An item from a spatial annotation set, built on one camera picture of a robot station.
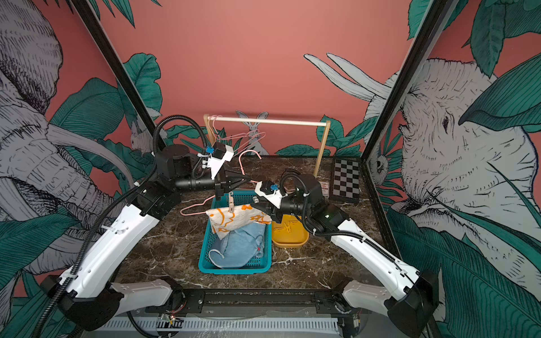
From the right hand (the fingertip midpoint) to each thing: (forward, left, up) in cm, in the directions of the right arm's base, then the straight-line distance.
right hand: (253, 198), depth 64 cm
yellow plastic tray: (+3, -13, -32) cm, 35 cm away
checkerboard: (+30, -42, -30) cm, 60 cm away
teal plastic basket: (-3, +19, -25) cm, 32 cm away
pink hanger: (+29, +10, +1) cm, 31 cm away
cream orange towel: (-4, +10, -7) cm, 13 cm away
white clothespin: (-1, +7, 0) cm, 7 cm away
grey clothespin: (-2, -1, +2) cm, 3 cm away
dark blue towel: (-5, +8, -29) cm, 30 cm away
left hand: (+1, +1, +9) cm, 9 cm away
